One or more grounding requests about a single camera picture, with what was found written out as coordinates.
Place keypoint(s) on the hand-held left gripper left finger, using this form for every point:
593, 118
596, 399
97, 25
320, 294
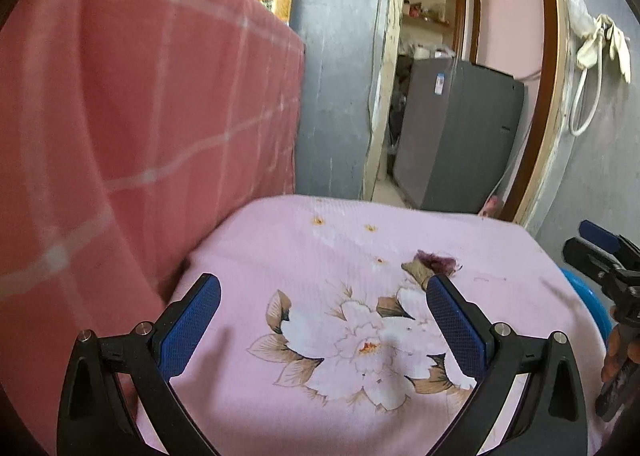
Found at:
190, 331

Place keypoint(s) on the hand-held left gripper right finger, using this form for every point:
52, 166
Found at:
457, 331

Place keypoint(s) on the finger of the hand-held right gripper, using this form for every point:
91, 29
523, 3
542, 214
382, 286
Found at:
582, 253
600, 231

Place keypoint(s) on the blue plastic basin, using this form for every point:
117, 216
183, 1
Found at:
585, 296

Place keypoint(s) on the purple fuzzy scrap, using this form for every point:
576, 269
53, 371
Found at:
440, 263

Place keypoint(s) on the person's right hand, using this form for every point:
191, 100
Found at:
612, 356

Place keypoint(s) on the pink slipper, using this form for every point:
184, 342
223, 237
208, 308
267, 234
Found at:
491, 206

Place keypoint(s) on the pink floral blanket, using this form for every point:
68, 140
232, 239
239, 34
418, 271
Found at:
300, 261

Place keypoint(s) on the grey refrigerator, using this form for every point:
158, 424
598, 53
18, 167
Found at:
460, 135

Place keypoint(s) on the pink checked cloth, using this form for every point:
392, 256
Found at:
125, 110

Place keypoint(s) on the brown curved door frame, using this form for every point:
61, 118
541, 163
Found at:
547, 85

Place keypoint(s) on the light wooden door frame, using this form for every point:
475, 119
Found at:
387, 60

